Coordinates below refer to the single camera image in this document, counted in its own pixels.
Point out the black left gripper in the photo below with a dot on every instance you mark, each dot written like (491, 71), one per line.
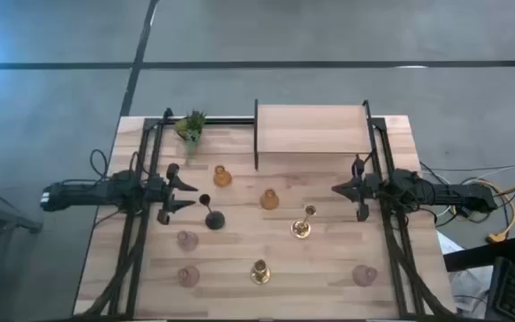
(168, 197)

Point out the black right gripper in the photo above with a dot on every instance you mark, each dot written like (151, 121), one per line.
(361, 192)

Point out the black candlestick holder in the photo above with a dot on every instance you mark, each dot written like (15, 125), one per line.
(215, 220)

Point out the amber glass candle holder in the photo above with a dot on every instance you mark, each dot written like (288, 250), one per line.
(222, 177)
(269, 200)

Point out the pink glass candle holder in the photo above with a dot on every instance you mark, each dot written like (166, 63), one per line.
(187, 241)
(188, 277)
(364, 276)

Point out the gold candlestick holder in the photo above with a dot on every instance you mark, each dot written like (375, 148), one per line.
(301, 229)
(260, 273)

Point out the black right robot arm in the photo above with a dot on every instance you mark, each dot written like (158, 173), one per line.
(441, 193)

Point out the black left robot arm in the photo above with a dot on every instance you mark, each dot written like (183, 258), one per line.
(87, 193)

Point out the small green potted plant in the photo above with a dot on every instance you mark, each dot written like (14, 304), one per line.
(191, 127)

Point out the wooden shelf with black brackets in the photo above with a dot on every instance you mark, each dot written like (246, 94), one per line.
(311, 129)

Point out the black desk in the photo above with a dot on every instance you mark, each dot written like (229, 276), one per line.
(476, 257)

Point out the white plastic sheet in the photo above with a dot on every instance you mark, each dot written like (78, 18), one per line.
(467, 286)

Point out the grey metal stand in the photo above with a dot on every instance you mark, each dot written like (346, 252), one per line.
(16, 222)

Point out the black metal table frame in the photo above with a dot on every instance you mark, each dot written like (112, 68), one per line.
(230, 121)

